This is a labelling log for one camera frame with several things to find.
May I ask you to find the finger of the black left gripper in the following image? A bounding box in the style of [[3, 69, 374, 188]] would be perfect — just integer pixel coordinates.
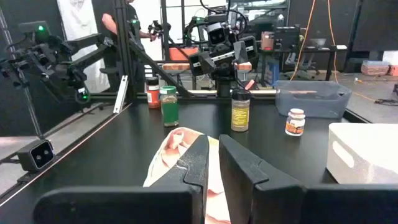
[[188, 51, 216, 77], [233, 35, 259, 63]]

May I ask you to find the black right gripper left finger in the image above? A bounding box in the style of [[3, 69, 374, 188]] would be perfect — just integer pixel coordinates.
[[32, 134, 210, 224]]

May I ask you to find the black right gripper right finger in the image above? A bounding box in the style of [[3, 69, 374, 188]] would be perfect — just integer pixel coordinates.
[[218, 134, 398, 224]]

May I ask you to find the yellow label jar black lid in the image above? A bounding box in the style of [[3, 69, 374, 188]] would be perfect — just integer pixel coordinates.
[[230, 89, 251, 133]]

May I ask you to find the red spice jar black lid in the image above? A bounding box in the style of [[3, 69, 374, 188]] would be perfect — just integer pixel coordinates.
[[145, 77, 161, 110]]

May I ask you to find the green label spice jar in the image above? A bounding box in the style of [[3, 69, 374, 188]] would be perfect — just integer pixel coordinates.
[[159, 85, 180, 128]]

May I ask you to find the small glass jar orange label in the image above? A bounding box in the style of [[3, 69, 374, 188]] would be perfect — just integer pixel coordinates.
[[284, 108, 306, 137]]

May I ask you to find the orange box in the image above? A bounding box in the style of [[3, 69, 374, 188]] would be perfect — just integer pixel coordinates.
[[169, 46, 200, 62]]

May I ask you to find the wooden board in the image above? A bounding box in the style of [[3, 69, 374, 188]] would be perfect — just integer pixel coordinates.
[[162, 62, 252, 72]]

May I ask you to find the pink cloth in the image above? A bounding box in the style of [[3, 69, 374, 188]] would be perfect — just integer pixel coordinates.
[[142, 126, 233, 224]]

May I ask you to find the blue box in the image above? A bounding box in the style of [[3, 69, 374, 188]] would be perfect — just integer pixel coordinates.
[[266, 60, 280, 86]]

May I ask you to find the black box device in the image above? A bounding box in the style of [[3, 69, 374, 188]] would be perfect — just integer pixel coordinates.
[[273, 26, 301, 52]]

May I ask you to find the black side table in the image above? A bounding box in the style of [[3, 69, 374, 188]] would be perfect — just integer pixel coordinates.
[[257, 45, 348, 88]]

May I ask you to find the person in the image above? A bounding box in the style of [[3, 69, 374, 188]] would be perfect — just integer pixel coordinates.
[[102, 0, 158, 93]]

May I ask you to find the grey translucent plastic bin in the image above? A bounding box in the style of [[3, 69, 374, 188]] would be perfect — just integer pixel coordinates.
[[274, 80, 353, 119]]

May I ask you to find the pink brick stack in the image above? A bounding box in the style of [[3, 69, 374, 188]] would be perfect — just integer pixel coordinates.
[[360, 60, 398, 77]]

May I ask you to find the white translucent plastic bin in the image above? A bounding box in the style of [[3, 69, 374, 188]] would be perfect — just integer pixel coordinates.
[[325, 122, 398, 185]]

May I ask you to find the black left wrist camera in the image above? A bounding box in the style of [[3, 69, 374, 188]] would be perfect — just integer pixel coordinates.
[[206, 22, 230, 47]]

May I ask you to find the orange cable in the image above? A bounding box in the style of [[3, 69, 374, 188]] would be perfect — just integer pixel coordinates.
[[289, 0, 317, 82], [326, 0, 377, 102]]

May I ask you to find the black aluminium rig frame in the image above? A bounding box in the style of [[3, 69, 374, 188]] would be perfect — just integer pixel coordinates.
[[0, 0, 371, 206]]

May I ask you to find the silver metal bracket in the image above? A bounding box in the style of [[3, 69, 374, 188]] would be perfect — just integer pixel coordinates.
[[113, 75, 129, 114]]

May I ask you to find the black cube camera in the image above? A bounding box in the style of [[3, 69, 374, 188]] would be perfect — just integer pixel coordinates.
[[17, 139, 56, 172]]

